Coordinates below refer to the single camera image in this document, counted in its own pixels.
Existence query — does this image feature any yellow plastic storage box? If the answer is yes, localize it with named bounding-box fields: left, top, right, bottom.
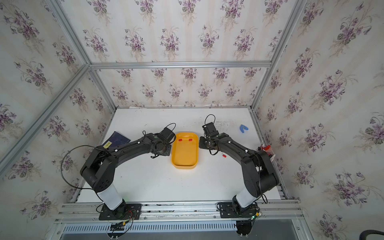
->
left=171, top=132, right=199, bottom=170

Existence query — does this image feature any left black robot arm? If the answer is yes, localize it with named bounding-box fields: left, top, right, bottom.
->
left=80, top=129, right=176, bottom=211

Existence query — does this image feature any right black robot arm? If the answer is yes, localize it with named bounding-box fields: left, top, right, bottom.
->
left=199, top=133, right=280, bottom=217

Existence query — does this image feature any blue plastic clip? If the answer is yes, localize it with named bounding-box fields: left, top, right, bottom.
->
left=240, top=125, right=249, bottom=133

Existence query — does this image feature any dark blue booklet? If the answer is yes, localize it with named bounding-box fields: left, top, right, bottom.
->
left=103, top=131, right=131, bottom=149

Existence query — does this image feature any pink pen holder cup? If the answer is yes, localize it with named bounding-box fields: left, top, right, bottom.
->
left=258, top=144, right=276, bottom=162

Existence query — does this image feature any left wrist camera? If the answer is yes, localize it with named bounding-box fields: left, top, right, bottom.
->
left=158, top=127, right=176, bottom=144

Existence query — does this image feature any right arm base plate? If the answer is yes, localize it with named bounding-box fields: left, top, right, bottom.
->
left=216, top=202, right=261, bottom=220

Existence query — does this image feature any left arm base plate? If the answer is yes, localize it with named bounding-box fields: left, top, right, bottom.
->
left=99, top=203, right=142, bottom=221

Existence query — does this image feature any aluminium rail frame front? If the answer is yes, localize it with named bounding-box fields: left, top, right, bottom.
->
left=47, top=200, right=313, bottom=240

